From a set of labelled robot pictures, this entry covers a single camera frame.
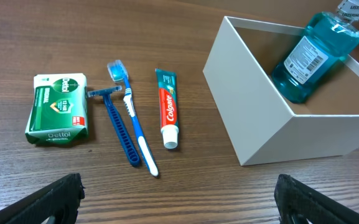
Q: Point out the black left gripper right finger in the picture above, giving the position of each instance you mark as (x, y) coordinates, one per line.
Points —
(298, 203)

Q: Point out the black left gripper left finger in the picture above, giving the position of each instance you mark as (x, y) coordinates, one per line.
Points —
(56, 203)

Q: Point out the green Dettol soap bar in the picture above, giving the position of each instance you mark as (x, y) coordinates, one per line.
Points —
(59, 111)

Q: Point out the blue mouthwash bottle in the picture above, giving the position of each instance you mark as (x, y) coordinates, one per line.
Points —
(327, 39)

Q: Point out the white open cardboard box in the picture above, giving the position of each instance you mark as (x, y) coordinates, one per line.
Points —
(262, 125)

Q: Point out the blue disposable razor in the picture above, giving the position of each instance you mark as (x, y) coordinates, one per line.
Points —
(118, 124)

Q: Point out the blue white toothbrush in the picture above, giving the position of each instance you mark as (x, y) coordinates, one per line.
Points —
(119, 74)

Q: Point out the Colgate toothpaste tube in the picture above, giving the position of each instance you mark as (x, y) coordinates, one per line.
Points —
(167, 91)

